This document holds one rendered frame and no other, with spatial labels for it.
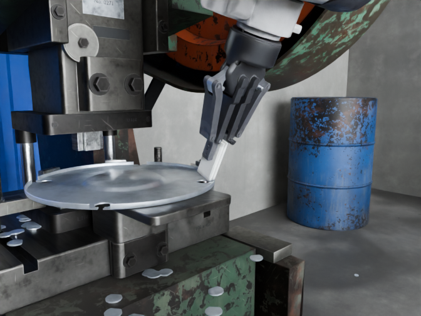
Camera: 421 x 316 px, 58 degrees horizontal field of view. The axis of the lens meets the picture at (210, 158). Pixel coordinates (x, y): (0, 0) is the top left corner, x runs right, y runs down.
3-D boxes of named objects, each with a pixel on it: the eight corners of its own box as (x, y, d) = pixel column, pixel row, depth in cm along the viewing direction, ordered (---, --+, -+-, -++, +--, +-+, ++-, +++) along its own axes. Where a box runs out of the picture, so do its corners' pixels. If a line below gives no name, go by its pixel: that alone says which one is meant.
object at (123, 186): (67, 165, 76) (66, 161, 75) (213, 165, 76) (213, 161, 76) (-18, 210, 47) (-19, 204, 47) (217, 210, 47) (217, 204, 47)
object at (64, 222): (157, 207, 73) (156, 192, 73) (52, 234, 59) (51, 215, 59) (113, 192, 85) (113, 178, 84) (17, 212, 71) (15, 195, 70)
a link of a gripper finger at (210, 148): (222, 131, 58) (208, 133, 56) (212, 160, 60) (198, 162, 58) (216, 127, 59) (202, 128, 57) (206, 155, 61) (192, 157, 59)
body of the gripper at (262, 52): (259, 38, 47) (233, 106, 51) (295, 44, 53) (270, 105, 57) (218, 19, 51) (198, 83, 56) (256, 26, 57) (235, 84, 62)
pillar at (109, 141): (118, 182, 81) (115, 115, 79) (109, 184, 80) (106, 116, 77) (113, 180, 83) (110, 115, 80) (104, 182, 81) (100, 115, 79)
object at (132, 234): (233, 281, 56) (234, 192, 54) (156, 320, 47) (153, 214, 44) (137, 236, 74) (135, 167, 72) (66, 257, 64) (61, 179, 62)
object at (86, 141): (105, 148, 69) (104, 128, 69) (80, 151, 66) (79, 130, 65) (96, 147, 72) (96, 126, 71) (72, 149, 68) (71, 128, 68)
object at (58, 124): (155, 140, 71) (155, 110, 70) (46, 152, 57) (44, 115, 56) (111, 133, 82) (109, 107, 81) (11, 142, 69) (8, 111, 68)
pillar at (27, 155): (39, 196, 70) (33, 120, 67) (26, 199, 68) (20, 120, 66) (34, 194, 71) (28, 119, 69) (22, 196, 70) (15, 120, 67)
